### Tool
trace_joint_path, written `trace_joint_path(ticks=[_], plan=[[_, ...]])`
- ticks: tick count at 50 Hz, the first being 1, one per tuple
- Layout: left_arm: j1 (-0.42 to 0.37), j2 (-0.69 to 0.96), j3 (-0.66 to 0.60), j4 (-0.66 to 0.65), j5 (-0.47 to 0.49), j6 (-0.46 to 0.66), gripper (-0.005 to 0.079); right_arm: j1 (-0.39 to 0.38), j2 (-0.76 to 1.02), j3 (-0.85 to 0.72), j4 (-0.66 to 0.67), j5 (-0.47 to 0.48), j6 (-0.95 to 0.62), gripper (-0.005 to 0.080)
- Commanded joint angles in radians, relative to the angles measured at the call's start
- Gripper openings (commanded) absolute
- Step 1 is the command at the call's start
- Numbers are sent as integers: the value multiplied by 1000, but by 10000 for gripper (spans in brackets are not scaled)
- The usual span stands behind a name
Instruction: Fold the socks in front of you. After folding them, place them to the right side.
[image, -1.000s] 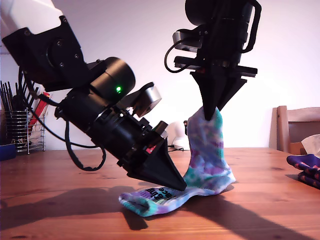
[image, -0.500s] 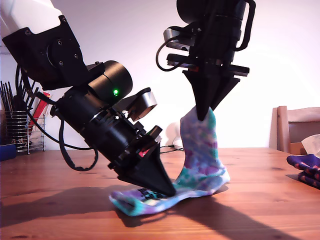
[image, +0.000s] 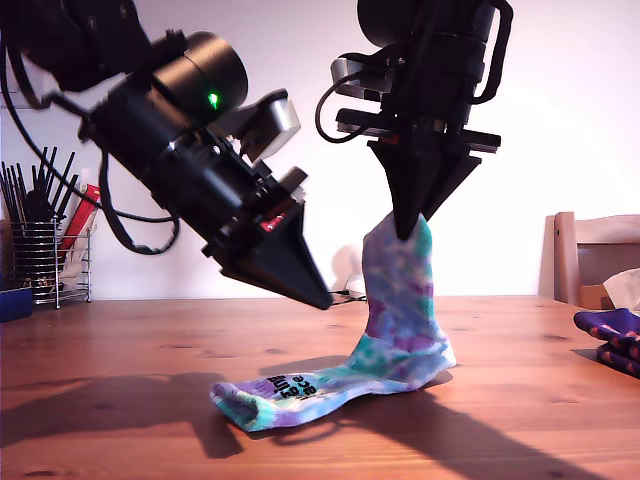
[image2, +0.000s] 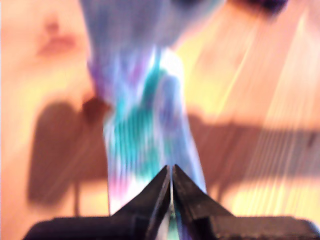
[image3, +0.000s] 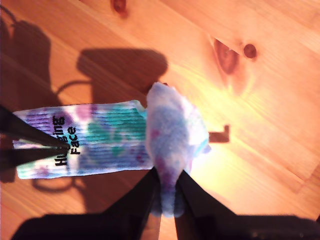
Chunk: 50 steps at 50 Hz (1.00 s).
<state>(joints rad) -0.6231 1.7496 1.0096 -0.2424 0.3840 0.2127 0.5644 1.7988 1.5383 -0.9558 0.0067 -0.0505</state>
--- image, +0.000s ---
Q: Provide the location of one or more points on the pastel tie-dye sock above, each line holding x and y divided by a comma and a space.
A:
400, 300

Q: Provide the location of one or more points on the wooden chair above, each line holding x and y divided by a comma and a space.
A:
565, 260

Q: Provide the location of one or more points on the grey camera box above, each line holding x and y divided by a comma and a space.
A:
350, 75
280, 125

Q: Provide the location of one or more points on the black chopstick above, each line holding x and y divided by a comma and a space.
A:
7, 192
50, 170
64, 182
40, 167
69, 196

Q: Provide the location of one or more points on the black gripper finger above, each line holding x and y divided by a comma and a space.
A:
407, 185
295, 250
270, 272
447, 175

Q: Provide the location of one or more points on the blue box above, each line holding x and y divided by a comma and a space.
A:
15, 305

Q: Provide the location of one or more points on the white round security camera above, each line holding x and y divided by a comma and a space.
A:
350, 265

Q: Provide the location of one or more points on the navy sock with red triangles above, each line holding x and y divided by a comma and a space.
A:
620, 330

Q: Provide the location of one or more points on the black utensil head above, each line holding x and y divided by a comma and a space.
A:
39, 205

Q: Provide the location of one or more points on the red chopstick packet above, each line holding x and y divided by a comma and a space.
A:
85, 210

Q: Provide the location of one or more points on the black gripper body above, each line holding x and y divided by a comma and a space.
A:
440, 85
215, 190

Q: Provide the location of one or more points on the brown cardboard box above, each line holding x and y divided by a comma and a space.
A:
592, 297

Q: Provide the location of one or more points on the white tissue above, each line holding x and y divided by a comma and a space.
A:
625, 290

